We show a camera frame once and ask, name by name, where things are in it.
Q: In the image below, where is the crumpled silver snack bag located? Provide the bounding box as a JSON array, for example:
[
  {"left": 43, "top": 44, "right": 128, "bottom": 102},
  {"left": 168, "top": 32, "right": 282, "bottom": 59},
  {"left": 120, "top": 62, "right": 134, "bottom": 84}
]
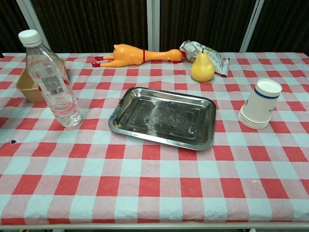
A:
[{"left": 179, "top": 40, "right": 230, "bottom": 77}]

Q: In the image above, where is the dark brown curtain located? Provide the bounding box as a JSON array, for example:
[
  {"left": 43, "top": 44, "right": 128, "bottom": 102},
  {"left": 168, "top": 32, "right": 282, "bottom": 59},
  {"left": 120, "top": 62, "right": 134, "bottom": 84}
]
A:
[
  {"left": 30, "top": 0, "right": 149, "bottom": 53},
  {"left": 0, "top": 0, "right": 37, "bottom": 54},
  {"left": 159, "top": 0, "right": 257, "bottom": 53},
  {"left": 246, "top": 0, "right": 309, "bottom": 53}
]

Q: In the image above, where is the brown paper food box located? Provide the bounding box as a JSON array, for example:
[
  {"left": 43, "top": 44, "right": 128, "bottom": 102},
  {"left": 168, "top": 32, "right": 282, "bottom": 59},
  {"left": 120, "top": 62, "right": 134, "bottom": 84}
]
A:
[{"left": 15, "top": 58, "right": 67, "bottom": 103}]

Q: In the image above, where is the white metal frame post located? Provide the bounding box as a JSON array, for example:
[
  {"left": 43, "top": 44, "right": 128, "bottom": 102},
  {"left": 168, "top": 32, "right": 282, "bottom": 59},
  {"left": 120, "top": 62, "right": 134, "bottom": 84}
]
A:
[
  {"left": 16, "top": 0, "right": 52, "bottom": 53},
  {"left": 239, "top": 0, "right": 266, "bottom": 53},
  {"left": 146, "top": 0, "right": 161, "bottom": 52}
]

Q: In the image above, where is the stainless steel rectangular tray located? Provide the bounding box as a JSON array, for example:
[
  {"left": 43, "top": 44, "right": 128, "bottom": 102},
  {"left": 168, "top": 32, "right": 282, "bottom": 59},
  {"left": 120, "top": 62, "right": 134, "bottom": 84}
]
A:
[{"left": 108, "top": 87, "right": 217, "bottom": 151}]

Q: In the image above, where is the transparent plastic water bottle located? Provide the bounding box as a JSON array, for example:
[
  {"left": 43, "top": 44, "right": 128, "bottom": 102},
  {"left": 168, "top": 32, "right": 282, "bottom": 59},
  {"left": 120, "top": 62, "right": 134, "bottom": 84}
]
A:
[{"left": 18, "top": 29, "right": 82, "bottom": 128}]

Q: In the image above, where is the yellow pear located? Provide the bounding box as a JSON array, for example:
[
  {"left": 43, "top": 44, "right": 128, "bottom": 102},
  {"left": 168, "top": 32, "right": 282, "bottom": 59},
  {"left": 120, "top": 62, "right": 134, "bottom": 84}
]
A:
[{"left": 190, "top": 49, "right": 215, "bottom": 83}]

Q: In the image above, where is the red white checkered tablecloth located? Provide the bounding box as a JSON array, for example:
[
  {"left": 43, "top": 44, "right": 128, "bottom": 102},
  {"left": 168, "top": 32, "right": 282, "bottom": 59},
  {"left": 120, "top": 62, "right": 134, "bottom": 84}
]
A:
[{"left": 0, "top": 51, "right": 309, "bottom": 224}]

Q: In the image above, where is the white paper cup blue stripe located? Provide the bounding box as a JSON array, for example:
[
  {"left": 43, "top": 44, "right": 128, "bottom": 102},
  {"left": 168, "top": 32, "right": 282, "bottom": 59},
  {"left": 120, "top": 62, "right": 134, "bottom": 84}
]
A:
[
  {"left": 240, "top": 79, "right": 282, "bottom": 123},
  {"left": 238, "top": 114, "right": 269, "bottom": 130},
  {"left": 239, "top": 113, "right": 269, "bottom": 128},
  {"left": 239, "top": 110, "right": 270, "bottom": 125},
  {"left": 239, "top": 111, "right": 270, "bottom": 126}
]

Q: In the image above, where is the yellow rubber chicken toy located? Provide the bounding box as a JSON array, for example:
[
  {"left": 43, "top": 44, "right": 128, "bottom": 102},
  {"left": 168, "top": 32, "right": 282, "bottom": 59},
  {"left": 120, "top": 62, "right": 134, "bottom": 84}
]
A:
[{"left": 91, "top": 43, "right": 186, "bottom": 68}]

